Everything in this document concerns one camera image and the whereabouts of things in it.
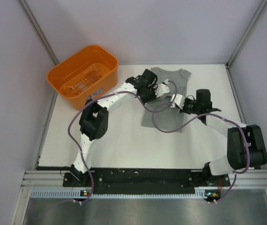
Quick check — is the grey t shirt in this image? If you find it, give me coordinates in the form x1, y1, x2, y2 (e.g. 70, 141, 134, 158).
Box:
140, 67, 192, 134

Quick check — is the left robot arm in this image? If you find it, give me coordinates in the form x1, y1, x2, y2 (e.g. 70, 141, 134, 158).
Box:
68, 69, 169, 186

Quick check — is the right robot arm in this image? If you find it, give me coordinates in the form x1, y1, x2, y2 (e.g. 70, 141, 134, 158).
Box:
173, 89, 267, 186

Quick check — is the orange plastic basket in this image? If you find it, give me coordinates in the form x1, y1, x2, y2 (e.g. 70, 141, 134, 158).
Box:
46, 45, 119, 110

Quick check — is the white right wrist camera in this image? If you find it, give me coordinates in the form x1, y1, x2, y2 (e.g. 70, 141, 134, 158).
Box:
170, 94, 186, 109

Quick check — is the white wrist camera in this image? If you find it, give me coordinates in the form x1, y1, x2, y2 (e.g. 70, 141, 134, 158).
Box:
154, 79, 170, 98
170, 94, 186, 109

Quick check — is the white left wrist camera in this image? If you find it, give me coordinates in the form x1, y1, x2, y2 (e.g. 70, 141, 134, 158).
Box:
154, 79, 170, 98

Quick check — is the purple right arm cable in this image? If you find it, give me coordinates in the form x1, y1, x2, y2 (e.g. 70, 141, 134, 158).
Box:
151, 103, 252, 204

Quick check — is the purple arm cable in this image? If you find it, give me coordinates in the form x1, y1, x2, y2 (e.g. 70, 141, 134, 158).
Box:
151, 103, 252, 204
67, 79, 178, 207

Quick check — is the right aluminium frame post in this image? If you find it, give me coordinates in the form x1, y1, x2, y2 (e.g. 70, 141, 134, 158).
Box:
226, 0, 267, 68

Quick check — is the aluminium frame post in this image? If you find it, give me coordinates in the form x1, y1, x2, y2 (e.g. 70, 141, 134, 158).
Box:
226, 0, 267, 68
17, 0, 59, 65

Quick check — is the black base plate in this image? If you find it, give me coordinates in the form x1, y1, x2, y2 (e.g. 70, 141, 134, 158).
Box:
63, 168, 230, 195

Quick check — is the grey slotted cable duct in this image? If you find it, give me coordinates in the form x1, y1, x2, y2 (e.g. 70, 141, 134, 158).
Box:
30, 189, 207, 199

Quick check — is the left aluminium frame post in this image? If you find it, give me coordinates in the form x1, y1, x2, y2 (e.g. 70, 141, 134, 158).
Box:
17, 0, 59, 65

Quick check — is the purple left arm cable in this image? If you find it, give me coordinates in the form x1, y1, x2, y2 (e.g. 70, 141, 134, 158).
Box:
67, 79, 178, 207

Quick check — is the aluminium front rail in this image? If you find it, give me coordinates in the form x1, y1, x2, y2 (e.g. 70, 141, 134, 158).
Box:
21, 168, 267, 192

